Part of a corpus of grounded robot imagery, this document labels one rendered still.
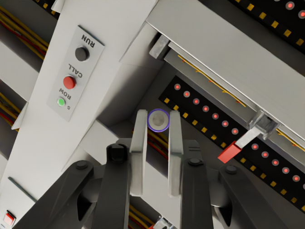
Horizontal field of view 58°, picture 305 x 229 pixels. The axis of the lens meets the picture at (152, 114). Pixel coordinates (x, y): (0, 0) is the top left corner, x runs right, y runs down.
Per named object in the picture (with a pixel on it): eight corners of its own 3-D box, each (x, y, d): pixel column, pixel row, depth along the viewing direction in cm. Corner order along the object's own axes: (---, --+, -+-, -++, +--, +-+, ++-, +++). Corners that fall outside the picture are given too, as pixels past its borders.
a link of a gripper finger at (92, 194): (127, 206, 14) (70, 204, 14) (135, 157, 19) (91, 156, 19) (126, 181, 14) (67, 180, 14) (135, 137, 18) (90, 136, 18)
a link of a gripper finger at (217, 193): (183, 183, 14) (244, 186, 13) (180, 138, 18) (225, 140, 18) (182, 207, 14) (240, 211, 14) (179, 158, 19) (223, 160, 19)
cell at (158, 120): (170, 119, 27) (174, 116, 21) (160, 135, 27) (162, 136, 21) (154, 110, 28) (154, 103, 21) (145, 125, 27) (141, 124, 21)
